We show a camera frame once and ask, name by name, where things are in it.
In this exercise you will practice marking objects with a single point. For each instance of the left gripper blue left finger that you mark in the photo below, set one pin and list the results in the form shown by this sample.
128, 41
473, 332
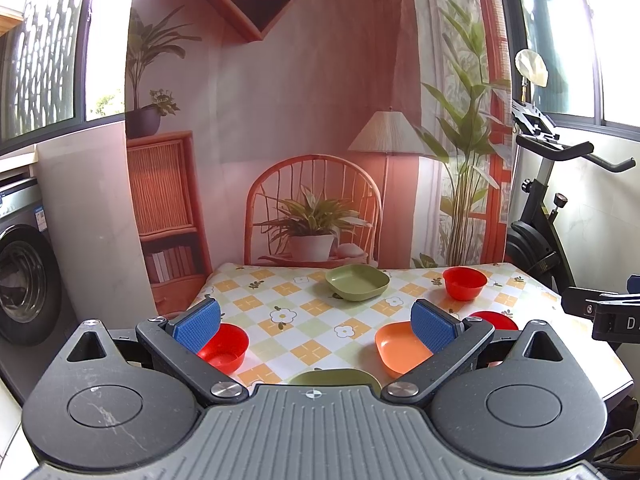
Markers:
174, 343

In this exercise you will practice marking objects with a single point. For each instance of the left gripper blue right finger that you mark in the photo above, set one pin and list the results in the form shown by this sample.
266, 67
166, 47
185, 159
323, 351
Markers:
455, 347

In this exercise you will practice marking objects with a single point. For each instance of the red bowl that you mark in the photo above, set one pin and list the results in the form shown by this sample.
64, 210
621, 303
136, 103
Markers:
226, 350
463, 283

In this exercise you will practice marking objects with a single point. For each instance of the red bowl edge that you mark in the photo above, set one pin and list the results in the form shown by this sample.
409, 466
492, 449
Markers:
498, 320

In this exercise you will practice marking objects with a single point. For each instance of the green square bowl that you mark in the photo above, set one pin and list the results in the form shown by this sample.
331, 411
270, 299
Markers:
357, 282

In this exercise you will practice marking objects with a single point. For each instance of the green square plate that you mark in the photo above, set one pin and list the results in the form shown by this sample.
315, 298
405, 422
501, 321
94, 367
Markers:
337, 377

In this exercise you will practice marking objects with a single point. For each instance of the orange square plate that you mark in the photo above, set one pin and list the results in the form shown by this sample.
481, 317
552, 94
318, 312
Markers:
399, 349

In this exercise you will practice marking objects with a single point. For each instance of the checkered floral tablecloth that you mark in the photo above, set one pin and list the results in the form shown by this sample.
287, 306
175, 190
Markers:
295, 322

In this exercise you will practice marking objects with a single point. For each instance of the grey washing machine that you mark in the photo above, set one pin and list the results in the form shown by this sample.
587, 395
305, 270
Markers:
36, 316

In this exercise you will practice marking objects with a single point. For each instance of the printed room backdrop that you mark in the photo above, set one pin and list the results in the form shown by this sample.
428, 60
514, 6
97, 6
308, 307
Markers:
316, 133

